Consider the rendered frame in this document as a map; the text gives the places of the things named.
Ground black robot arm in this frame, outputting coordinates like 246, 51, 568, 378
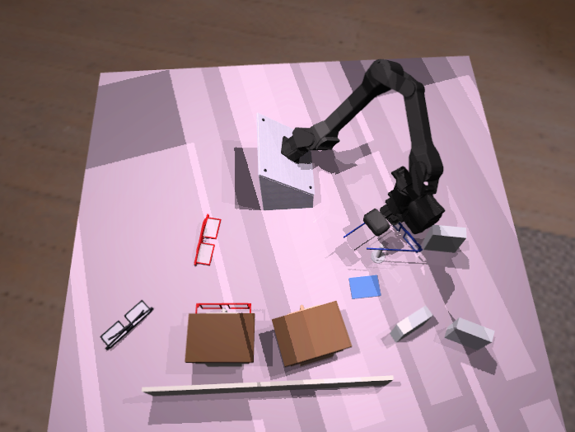
281, 59, 445, 234

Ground black eyeglasses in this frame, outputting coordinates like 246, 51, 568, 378
100, 300, 154, 350

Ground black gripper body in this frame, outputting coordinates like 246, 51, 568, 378
363, 190, 409, 237

